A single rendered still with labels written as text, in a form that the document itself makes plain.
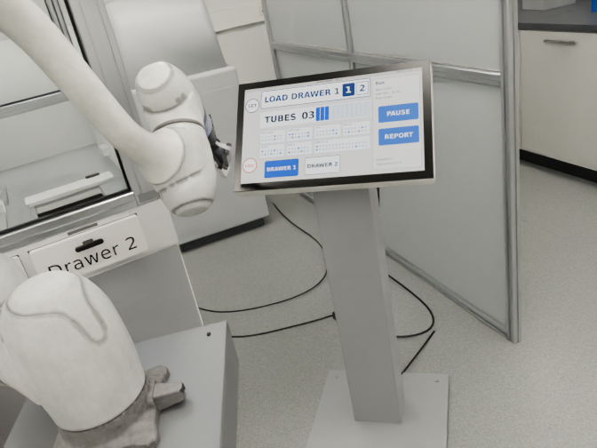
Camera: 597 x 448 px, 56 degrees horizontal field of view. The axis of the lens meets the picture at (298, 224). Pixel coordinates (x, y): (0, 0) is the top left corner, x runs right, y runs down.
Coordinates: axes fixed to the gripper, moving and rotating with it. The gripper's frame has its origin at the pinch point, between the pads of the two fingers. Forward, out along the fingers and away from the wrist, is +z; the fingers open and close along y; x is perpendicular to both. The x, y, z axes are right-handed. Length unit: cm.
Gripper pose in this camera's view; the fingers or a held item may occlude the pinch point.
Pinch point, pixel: (221, 166)
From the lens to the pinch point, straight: 142.1
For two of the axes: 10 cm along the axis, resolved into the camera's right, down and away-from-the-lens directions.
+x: -2.7, 9.3, -2.5
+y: -9.5, -2.1, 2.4
